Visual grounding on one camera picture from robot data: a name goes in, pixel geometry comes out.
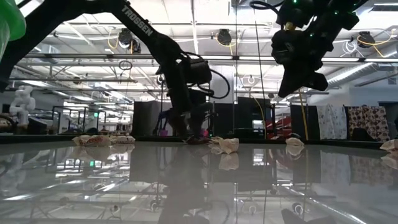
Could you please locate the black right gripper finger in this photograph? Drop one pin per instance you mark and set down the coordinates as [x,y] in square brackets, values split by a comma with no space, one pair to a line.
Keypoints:
[290,82]
[317,82]

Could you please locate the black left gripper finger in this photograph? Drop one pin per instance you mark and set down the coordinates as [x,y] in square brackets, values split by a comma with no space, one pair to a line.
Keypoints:
[183,129]
[204,127]

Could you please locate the brown candy bar wrapper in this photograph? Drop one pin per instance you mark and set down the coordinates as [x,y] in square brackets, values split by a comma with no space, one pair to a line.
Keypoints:
[91,140]
[197,141]

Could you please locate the white candy bar wrapper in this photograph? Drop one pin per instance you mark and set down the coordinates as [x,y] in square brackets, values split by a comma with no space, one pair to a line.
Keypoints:
[390,145]
[122,139]
[294,142]
[229,145]

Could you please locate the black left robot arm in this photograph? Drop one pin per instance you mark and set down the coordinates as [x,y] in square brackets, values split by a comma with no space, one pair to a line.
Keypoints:
[140,26]

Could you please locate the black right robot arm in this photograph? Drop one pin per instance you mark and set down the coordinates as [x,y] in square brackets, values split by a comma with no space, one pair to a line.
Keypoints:
[335,21]

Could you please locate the white floral cloth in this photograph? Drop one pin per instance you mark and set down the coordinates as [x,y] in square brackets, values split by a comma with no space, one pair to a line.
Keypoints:
[332,121]

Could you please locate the black monitor screen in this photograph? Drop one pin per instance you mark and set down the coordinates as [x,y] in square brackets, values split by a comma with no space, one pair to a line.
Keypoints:
[253,109]

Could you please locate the brown floral cloth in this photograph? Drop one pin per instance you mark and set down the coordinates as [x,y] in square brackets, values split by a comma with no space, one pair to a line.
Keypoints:
[370,123]

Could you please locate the green plastic bucket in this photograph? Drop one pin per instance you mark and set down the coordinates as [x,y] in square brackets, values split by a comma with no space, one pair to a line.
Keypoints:
[11,21]

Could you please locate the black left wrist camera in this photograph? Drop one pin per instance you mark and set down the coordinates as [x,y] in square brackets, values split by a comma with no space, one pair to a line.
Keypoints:
[199,71]

